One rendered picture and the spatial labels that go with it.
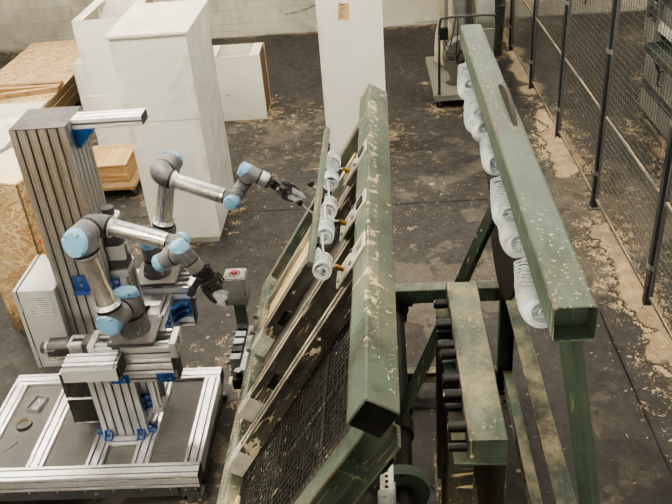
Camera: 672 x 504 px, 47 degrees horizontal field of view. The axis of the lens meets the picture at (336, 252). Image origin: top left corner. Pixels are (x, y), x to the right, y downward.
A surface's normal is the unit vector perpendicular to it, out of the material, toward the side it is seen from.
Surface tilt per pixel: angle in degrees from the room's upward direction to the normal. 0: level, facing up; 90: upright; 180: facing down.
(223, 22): 90
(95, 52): 90
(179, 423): 0
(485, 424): 0
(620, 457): 0
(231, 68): 90
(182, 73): 90
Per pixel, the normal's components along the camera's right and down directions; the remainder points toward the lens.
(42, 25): -0.03, 0.53
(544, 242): -0.07, -0.85
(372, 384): 0.47, -0.74
